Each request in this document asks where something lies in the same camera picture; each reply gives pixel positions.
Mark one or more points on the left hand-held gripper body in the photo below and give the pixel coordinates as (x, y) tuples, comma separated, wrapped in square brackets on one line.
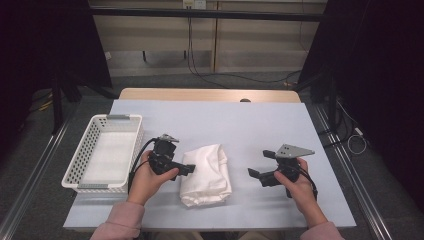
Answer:
[(163, 155)]

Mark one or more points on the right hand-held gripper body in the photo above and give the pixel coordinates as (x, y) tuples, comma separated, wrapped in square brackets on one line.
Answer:
[(287, 166)]

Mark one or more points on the white baby shirt chick print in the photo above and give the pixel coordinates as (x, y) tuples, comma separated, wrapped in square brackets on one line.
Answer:
[(206, 176)]

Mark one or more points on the white perforated plastic basket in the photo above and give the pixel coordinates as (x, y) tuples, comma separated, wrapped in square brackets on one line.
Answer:
[(87, 146)]

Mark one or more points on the person's right hand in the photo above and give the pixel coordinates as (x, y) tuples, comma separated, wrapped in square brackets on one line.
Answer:
[(300, 195)]

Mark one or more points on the person's left hand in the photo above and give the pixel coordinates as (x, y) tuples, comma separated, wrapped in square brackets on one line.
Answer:
[(146, 186)]

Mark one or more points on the person's right leg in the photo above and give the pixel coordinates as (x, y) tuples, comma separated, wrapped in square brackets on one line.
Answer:
[(256, 236)]

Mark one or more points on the black metal stand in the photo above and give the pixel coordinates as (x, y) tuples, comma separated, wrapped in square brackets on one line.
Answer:
[(331, 106), (57, 110)]

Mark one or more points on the dark curtain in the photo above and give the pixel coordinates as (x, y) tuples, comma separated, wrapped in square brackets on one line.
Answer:
[(40, 40), (383, 66)]

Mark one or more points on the black horizontal bar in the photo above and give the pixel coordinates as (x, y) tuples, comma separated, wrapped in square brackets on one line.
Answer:
[(206, 14)]

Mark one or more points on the metal floor rail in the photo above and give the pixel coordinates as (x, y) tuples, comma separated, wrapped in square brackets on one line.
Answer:
[(353, 186), (33, 180)]

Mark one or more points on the white wall socket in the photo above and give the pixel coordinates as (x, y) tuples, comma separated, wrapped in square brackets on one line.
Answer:
[(200, 4), (188, 3)]

